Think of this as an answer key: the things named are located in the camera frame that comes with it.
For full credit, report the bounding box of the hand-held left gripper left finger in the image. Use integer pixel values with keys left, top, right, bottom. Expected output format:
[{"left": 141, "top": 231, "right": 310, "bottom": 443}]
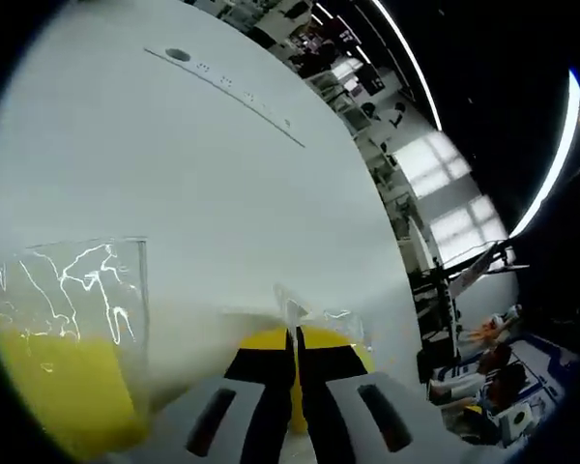
[{"left": 103, "top": 327, "right": 297, "bottom": 464}]

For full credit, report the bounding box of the round yellow silicone block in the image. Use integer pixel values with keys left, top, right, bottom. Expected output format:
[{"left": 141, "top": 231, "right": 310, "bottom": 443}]
[{"left": 287, "top": 333, "right": 376, "bottom": 436}]

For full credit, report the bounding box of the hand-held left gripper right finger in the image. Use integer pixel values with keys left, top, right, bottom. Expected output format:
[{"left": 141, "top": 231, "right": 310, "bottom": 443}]
[{"left": 295, "top": 326, "right": 504, "bottom": 464}]

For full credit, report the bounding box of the bright window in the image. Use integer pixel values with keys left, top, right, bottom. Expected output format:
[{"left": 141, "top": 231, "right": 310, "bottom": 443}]
[
  {"left": 429, "top": 195, "right": 509, "bottom": 268},
  {"left": 393, "top": 132, "right": 471, "bottom": 200}
]

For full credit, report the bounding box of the table cable outlet strip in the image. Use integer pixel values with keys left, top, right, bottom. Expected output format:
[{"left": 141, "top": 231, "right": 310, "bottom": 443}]
[{"left": 143, "top": 46, "right": 306, "bottom": 148}]

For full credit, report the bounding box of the white ceiling light strip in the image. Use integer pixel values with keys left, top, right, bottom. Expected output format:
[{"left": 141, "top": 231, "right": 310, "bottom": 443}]
[{"left": 509, "top": 70, "right": 580, "bottom": 239}]

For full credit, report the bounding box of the rectangular yellow silicone block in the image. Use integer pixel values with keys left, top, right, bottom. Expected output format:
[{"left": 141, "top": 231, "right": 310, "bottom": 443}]
[{"left": 0, "top": 328, "right": 151, "bottom": 460}]

